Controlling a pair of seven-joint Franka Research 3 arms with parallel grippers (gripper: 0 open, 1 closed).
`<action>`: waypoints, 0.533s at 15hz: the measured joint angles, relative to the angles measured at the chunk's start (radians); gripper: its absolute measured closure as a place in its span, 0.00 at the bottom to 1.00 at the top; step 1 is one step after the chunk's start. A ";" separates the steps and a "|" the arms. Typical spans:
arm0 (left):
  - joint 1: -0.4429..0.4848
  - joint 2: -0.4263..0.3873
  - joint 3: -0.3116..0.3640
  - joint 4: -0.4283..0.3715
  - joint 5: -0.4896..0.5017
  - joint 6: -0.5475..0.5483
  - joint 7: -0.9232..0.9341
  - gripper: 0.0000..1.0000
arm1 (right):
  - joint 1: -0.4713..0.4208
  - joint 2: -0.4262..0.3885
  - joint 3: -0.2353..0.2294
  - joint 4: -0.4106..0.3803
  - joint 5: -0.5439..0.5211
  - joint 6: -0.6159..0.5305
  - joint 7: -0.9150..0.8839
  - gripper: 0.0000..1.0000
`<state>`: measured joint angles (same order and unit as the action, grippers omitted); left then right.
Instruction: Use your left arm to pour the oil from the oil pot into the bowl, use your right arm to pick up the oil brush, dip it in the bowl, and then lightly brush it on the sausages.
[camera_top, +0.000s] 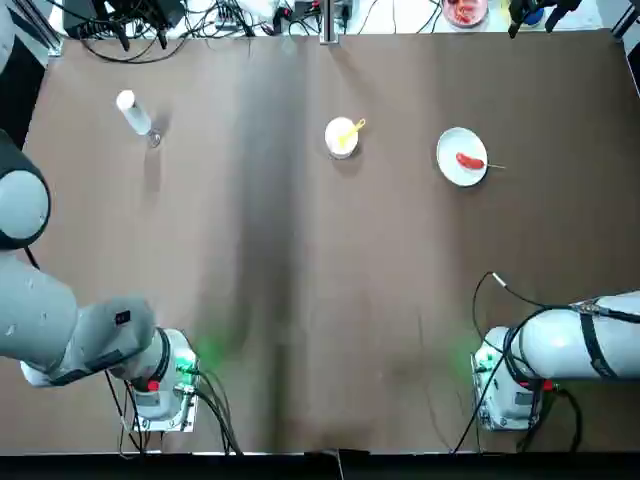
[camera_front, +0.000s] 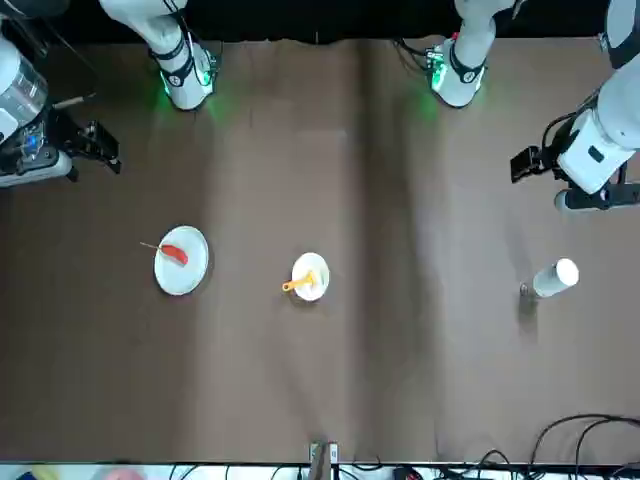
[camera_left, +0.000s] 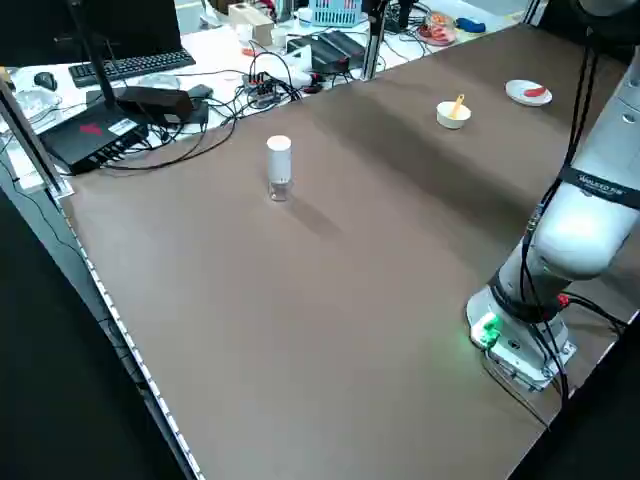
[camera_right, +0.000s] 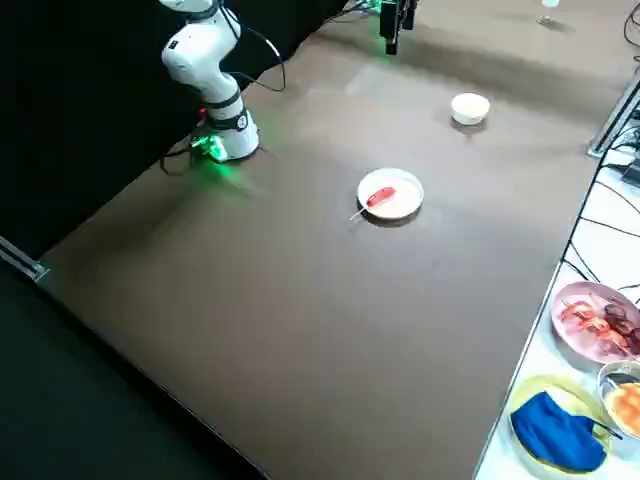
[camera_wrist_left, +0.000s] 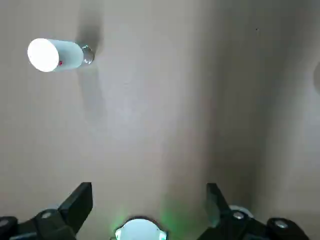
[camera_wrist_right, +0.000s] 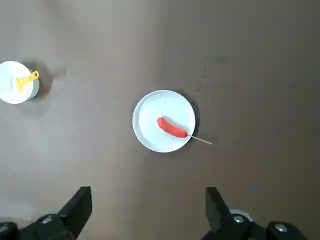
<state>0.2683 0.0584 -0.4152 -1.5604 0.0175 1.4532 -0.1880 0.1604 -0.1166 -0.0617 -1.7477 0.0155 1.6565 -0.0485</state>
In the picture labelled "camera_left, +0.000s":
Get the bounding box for white oil pot glass base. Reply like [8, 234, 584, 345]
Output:
[265, 134, 295, 204]

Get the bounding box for white bowl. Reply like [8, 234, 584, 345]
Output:
[436, 101, 473, 131]

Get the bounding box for grey usb hub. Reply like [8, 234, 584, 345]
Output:
[242, 72, 289, 105]

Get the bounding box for dark brown box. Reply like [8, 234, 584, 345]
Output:
[114, 85, 195, 126]

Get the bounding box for blue plastic basket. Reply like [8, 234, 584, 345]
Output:
[308, 0, 367, 26]

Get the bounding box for wooden box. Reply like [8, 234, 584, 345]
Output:
[228, 2, 275, 41]

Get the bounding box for pink plate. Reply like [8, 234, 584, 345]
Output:
[418, 10, 459, 46]

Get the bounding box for white plate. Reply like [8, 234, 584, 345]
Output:
[504, 79, 554, 107]

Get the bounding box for black box red mark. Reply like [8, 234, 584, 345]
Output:
[38, 99, 151, 176]

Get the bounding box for black keyboard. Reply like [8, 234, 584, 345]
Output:
[67, 49, 197, 89]

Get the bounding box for black monitor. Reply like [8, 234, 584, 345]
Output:
[0, 0, 183, 69]

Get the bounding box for black stand pole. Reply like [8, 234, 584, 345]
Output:
[67, 0, 121, 109]

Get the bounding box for clear plastic bag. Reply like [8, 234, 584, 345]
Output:
[14, 89, 64, 121]

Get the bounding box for black desk cable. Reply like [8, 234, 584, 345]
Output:
[99, 99, 239, 172]

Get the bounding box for aluminium post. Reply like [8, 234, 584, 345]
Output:
[361, 0, 389, 81]

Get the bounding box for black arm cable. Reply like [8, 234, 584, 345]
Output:
[518, 29, 602, 431]

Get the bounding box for aluminium frame rail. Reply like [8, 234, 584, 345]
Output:
[0, 74, 76, 200]

